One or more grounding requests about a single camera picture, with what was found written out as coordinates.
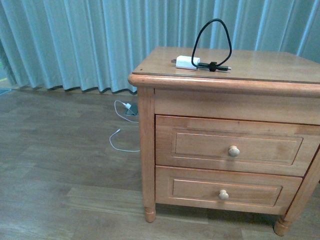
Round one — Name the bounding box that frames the light green curtain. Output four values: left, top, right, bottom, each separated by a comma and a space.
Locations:
0, 0, 320, 92

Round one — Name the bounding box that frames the white charger adapter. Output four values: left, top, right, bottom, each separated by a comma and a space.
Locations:
171, 55, 197, 70

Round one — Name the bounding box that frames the wooden drawer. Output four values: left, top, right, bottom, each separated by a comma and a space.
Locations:
155, 166, 302, 215
155, 115, 320, 177

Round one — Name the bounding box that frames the grey floor socket box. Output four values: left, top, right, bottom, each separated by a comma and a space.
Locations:
125, 104, 139, 116

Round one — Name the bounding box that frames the white cable on floor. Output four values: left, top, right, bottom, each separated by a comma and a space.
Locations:
109, 100, 141, 153

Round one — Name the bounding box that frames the drawer round knob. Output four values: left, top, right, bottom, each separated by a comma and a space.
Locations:
228, 145, 240, 158
218, 189, 229, 200

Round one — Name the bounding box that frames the black charger cable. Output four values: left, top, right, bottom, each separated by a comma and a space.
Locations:
191, 18, 233, 73

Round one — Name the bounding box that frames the wooden nightstand cabinet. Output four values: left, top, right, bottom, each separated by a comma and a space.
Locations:
128, 47, 320, 236

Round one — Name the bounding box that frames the white plug on floor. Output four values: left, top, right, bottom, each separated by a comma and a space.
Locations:
122, 102, 132, 110

